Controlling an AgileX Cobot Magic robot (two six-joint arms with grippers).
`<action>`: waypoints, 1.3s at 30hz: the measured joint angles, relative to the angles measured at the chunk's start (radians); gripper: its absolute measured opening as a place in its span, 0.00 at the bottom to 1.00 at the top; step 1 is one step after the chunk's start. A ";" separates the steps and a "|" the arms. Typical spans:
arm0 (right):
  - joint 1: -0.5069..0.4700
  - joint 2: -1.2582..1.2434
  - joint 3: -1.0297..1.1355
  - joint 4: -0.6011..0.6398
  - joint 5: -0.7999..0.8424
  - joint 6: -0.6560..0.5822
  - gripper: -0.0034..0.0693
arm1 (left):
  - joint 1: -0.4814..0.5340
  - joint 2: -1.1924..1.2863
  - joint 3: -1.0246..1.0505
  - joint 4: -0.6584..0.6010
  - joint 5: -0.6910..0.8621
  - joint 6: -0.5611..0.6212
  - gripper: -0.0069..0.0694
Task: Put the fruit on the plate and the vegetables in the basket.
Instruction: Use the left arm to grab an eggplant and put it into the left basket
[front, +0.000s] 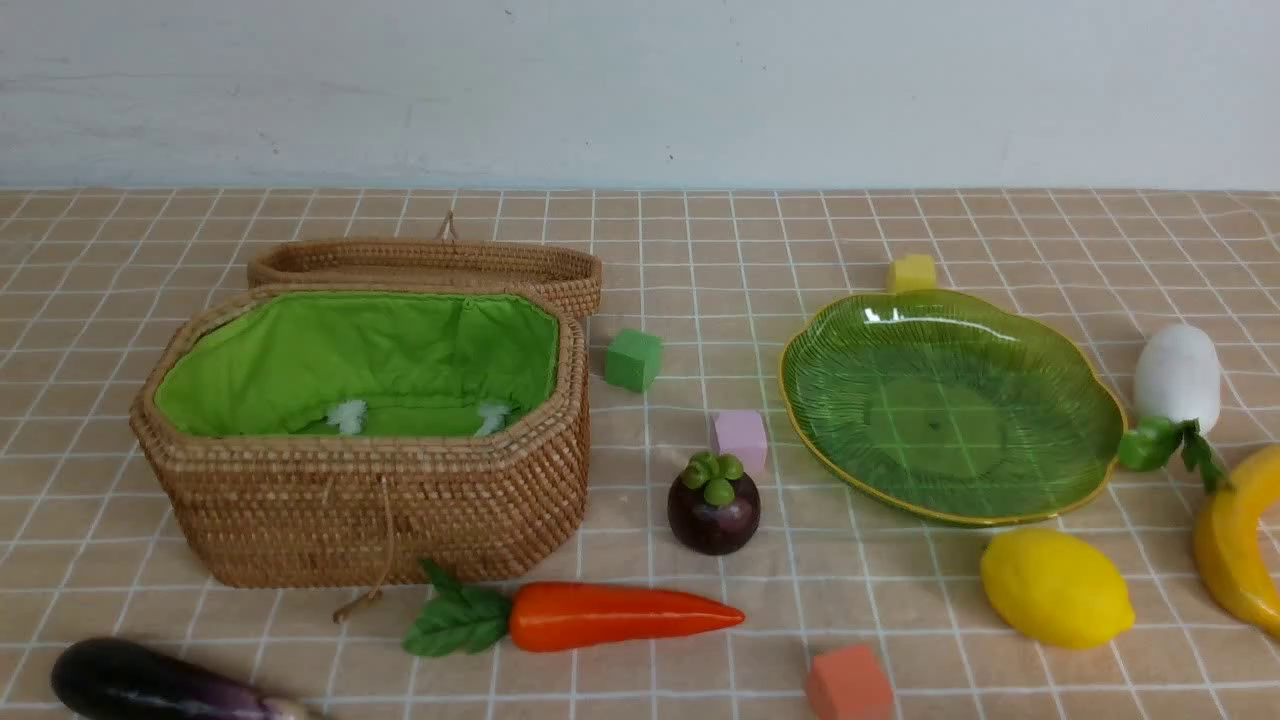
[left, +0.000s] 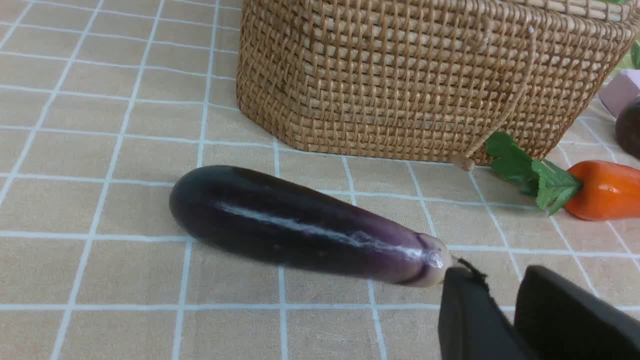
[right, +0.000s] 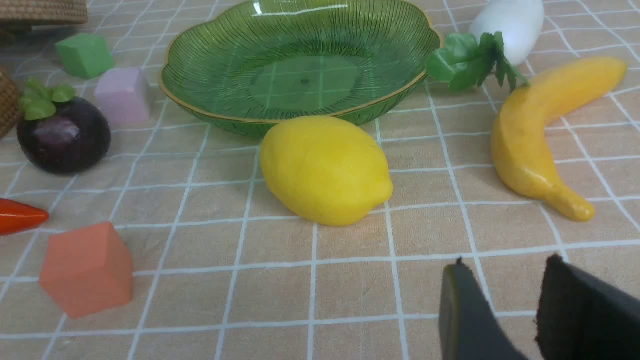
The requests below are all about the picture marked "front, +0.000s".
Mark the dark purple mangosteen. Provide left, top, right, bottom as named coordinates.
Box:
left=667, top=451, right=762, bottom=556

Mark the orange carrot with leaves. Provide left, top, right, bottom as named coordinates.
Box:
left=402, top=559, right=745, bottom=659

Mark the yellow lemon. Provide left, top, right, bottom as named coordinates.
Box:
left=980, top=527, right=1137, bottom=650

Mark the yellow banana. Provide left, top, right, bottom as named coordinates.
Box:
left=1193, top=445, right=1279, bottom=639

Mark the dark purple eggplant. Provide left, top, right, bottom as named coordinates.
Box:
left=50, top=635, right=321, bottom=719

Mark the green foam cube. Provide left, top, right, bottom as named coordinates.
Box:
left=603, top=328, right=664, bottom=393

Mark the pink foam cube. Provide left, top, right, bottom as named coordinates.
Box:
left=714, top=410, right=769, bottom=477

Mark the beige checkered tablecloth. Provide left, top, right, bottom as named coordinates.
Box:
left=1, top=190, right=1277, bottom=719

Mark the yellow foam cube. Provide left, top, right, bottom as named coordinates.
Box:
left=887, top=254, right=940, bottom=293

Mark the green glass leaf plate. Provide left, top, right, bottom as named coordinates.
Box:
left=778, top=290, right=1126, bottom=527

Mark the green fabric basket lining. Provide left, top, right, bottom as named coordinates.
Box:
left=155, top=291, right=561, bottom=437

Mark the orange foam cube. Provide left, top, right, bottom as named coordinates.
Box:
left=805, top=644, right=895, bottom=719

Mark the woven wicker basket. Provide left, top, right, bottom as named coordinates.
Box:
left=131, top=283, right=590, bottom=588

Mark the white radish with leaves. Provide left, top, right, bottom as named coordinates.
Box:
left=1117, top=324, right=1226, bottom=495

